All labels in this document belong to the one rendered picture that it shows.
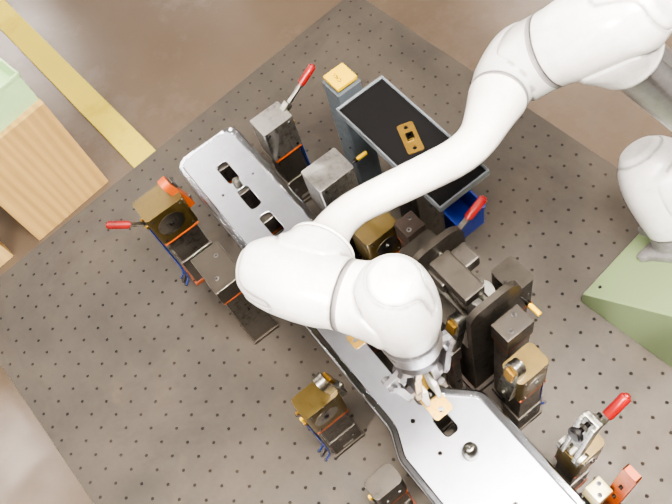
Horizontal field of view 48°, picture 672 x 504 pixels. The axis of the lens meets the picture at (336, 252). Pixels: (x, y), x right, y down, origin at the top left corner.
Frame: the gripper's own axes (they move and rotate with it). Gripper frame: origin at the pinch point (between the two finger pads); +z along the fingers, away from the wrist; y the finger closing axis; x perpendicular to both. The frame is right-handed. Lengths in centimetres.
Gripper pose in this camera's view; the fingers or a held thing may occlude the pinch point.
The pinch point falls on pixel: (427, 388)
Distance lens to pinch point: 129.1
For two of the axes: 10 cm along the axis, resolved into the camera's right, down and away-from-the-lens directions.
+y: -7.9, 5.9, -1.4
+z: 2.1, 4.8, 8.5
